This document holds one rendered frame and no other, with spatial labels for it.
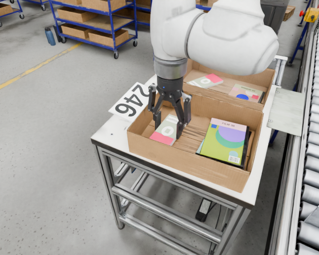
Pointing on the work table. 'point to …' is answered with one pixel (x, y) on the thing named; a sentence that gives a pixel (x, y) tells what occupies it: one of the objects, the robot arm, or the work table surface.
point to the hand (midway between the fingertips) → (168, 126)
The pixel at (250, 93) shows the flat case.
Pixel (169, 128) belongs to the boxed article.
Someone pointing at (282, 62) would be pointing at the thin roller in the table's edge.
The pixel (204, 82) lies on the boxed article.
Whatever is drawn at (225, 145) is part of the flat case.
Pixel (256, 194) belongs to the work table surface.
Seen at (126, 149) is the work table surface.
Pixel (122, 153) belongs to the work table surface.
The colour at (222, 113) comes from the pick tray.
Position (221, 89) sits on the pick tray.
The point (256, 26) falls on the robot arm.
